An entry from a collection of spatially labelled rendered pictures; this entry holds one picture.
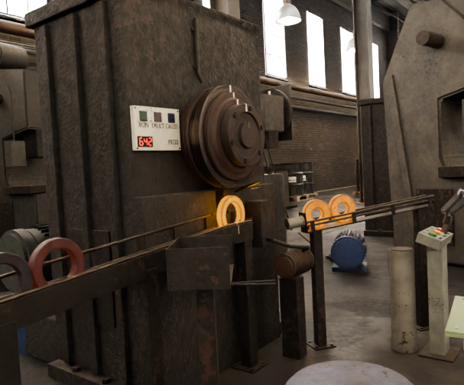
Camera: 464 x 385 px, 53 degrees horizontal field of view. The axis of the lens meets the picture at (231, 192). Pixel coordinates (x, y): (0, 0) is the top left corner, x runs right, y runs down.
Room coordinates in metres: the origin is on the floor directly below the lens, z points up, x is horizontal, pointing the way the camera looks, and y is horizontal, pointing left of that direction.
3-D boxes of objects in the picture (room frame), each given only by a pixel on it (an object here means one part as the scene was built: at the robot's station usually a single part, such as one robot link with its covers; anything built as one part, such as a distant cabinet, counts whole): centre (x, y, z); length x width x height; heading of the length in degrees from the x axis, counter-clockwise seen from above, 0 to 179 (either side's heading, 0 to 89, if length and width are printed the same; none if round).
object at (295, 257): (2.36, -0.30, 0.27); 0.22 x 0.13 x 0.53; 142
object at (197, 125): (2.18, 0.01, 1.12); 0.47 x 0.06 x 0.47; 142
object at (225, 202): (2.18, 0.01, 0.75); 0.18 x 0.03 x 0.18; 142
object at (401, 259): (2.33, -0.84, 0.26); 0.12 x 0.12 x 0.52
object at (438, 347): (2.27, -0.99, 0.31); 0.24 x 0.16 x 0.62; 142
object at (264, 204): (2.37, -0.13, 0.68); 0.11 x 0.08 x 0.24; 52
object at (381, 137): (5.92, -2.16, 0.88); 1.71 x 0.92 x 1.76; 142
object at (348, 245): (4.21, -1.05, 0.17); 0.57 x 0.31 x 0.34; 162
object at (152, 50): (2.44, 0.35, 0.88); 1.08 x 0.73 x 1.76; 142
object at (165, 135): (1.98, 0.30, 1.15); 0.26 x 0.02 x 0.18; 142
